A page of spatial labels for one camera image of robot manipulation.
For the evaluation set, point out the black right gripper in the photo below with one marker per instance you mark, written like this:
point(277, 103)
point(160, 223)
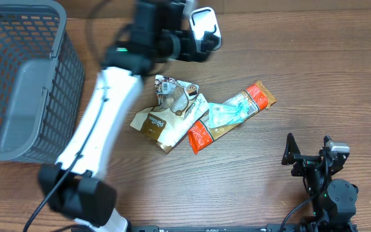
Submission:
point(310, 159)

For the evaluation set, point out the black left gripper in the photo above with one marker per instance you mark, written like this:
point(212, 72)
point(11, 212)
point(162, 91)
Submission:
point(191, 45)

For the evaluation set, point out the white brown snack pouch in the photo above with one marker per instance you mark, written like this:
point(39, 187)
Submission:
point(180, 105)

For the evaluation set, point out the orange biscuit package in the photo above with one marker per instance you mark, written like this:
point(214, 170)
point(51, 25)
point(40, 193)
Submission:
point(201, 135)

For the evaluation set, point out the teal wipes packet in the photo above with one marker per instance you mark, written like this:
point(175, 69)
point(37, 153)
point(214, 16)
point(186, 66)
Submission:
point(224, 115)

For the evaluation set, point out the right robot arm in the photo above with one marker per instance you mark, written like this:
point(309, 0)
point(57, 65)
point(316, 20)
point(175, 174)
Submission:
point(333, 200)

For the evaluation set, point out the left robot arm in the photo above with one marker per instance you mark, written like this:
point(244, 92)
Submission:
point(160, 31)

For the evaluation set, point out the white barcode scanner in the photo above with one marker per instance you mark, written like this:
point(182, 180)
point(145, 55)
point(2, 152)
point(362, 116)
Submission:
point(203, 24)

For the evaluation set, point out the grey plastic shopping basket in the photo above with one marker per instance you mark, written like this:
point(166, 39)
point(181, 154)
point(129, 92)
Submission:
point(41, 78)

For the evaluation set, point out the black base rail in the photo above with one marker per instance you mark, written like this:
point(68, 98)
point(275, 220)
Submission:
point(267, 228)

